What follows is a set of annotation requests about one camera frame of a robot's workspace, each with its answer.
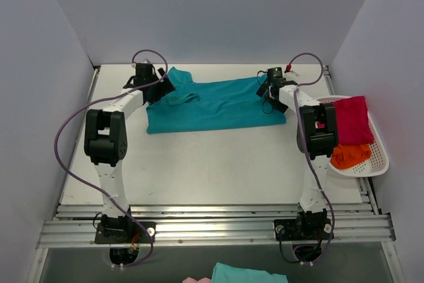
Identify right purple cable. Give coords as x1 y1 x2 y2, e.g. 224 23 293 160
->
286 52 335 264

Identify aluminium rail frame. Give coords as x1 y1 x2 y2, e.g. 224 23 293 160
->
38 62 395 248

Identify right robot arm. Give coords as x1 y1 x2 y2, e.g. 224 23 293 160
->
256 67 339 239

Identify orange t-shirt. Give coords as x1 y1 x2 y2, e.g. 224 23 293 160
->
330 144 372 170

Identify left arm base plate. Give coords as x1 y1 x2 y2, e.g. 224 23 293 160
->
94 222 150 245

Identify black thin cable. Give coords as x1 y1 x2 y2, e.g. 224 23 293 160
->
256 70 282 115

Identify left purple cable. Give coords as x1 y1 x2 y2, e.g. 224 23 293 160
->
54 49 169 268

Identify purple cable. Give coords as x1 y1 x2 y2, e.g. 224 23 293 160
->
286 52 335 264
54 49 169 268

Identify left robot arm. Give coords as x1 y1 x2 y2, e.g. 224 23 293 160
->
83 61 176 243

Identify white plastic basket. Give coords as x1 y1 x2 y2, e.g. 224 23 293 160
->
319 95 389 178

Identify magenta t-shirt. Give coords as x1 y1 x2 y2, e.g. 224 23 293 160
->
332 96 374 145

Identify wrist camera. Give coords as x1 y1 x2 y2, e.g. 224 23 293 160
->
132 59 153 64
284 64 300 83

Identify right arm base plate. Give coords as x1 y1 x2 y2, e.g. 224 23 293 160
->
273 218 334 241

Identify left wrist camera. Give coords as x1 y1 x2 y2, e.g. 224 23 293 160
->
132 59 153 64

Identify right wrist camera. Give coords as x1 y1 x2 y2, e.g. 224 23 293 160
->
284 64 300 83

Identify folded mint t-shirt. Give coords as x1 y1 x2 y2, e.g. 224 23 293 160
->
211 262 288 283

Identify teal t-shirt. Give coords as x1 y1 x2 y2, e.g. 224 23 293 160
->
146 67 286 135

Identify folded pink t-shirt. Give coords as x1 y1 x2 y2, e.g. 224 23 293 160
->
182 277 211 283

